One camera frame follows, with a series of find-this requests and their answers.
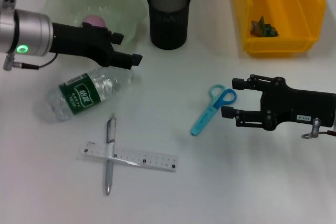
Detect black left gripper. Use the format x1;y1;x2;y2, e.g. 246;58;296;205
51;22;143;70

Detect left gripper cable with plug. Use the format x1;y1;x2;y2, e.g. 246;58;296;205
2;52;58;72

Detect green plastic wrapper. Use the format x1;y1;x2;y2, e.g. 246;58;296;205
249;15;280;38

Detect right gripper cable with plug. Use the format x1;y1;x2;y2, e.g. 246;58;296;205
301;117;336;140

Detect gripper cable with plug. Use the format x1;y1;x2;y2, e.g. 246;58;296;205
2;52;58;72
301;117;336;140

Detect transparent plastic ruler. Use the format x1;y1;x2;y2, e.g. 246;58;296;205
76;141;179;174

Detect yellow plastic bin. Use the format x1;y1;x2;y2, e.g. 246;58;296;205
232;0;327;57

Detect silver ballpoint pen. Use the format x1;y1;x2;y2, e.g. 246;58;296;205
102;112;118;196

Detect clear bottle with green label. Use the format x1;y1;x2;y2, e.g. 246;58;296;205
39;67;136;124

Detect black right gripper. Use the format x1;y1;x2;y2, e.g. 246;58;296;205
221;73;336;132

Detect blue scissors with sheath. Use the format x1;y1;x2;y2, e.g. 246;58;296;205
191;84;238;136

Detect black mesh pen holder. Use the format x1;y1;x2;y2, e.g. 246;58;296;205
146;0;192;50

